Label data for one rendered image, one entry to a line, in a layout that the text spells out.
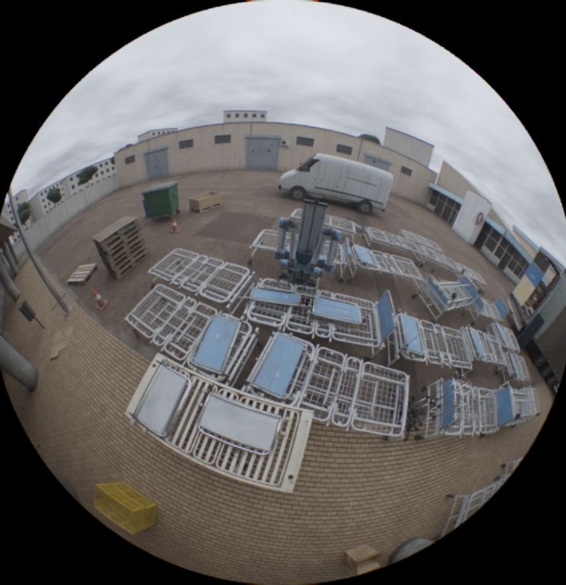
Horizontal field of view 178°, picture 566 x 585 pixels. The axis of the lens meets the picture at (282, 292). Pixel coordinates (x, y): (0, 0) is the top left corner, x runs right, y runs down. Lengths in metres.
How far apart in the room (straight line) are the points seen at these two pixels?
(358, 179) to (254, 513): 10.43
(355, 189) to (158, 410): 9.63
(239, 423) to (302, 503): 1.45
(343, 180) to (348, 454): 9.21
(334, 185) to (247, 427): 8.93
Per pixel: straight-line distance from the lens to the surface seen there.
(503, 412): 4.70
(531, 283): 11.25
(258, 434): 1.81
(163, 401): 2.09
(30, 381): 5.82
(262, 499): 2.64
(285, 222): 2.43
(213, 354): 2.18
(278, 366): 2.04
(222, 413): 1.85
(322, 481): 2.66
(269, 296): 2.67
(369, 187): 9.45
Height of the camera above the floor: 2.47
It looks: 45 degrees down
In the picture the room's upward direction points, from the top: 7 degrees clockwise
